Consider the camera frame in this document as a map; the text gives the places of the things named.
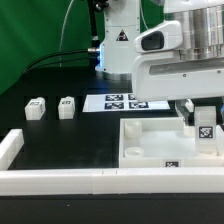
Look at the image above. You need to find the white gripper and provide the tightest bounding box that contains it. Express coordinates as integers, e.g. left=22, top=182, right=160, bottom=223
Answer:
left=131, top=20, right=224, bottom=126

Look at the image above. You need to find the white square tabletop part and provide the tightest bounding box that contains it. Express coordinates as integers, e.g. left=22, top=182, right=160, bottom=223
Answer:
left=119, top=117, right=224, bottom=168

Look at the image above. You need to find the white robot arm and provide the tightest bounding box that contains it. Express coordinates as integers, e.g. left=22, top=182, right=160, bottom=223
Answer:
left=94, top=0, right=224, bottom=125

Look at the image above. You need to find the white sheet with markers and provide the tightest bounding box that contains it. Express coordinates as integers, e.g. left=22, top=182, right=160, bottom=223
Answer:
left=83, top=93, right=170, bottom=112

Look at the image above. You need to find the green backdrop curtain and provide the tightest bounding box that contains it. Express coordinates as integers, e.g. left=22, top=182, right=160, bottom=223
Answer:
left=0, top=0, right=174, bottom=96

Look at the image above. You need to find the white U-shaped fence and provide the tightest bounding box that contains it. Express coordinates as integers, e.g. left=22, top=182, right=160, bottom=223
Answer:
left=0, top=129, right=224, bottom=196

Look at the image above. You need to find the black post behind robot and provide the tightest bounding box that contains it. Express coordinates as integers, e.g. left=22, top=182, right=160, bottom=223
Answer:
left=87, top=0, right=100, bottom=48

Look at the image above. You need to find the black cable lower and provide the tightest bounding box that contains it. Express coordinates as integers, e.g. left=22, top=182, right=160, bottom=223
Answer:
left=29, top=57, right=98, bottom=72

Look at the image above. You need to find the black cable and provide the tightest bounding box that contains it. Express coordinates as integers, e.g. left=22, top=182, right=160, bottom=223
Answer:
left=21, top=49, right=91, bottom=75
left=29, top=57, right=98, bottom=72

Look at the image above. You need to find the black cable upper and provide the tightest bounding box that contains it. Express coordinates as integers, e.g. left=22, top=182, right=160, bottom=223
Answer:
left=21, top=49, right=91, bottom=75

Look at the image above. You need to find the grey thin cable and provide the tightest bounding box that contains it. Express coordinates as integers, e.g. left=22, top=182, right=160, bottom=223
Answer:
left=58, top=0, right=76, bottom=68

